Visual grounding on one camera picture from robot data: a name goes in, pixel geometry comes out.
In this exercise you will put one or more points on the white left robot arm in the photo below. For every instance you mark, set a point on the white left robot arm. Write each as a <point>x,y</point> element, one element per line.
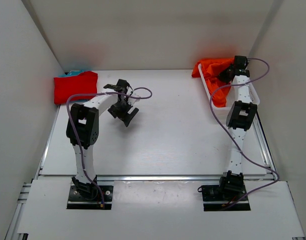
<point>83,131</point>

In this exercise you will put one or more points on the orange t shirt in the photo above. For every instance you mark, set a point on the orange t shirt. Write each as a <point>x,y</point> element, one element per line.
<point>211,68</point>

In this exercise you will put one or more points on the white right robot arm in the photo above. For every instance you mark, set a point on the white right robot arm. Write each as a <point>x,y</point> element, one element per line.
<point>238,122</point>

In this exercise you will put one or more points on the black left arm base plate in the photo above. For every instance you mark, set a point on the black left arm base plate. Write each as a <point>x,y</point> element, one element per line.
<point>77,201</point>

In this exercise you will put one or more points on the white wire rack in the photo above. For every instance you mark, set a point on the white wire rack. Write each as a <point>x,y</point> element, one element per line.
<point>238,93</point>

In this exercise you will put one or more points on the red t shirt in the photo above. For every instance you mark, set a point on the red t shirt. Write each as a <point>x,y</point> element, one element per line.
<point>84,83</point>

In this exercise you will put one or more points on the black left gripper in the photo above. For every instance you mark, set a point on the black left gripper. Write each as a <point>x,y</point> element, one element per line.
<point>125,111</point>

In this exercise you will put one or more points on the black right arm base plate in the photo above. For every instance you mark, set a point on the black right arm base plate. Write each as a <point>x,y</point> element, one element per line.
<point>214,200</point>

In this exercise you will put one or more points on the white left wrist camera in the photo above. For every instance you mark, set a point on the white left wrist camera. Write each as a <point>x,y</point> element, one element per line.
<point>133,98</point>

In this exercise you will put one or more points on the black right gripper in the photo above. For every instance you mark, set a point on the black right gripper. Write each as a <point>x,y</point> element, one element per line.
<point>226,74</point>

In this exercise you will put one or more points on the teal t shirt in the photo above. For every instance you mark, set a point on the teal t shirt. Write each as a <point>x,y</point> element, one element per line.
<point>72,73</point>

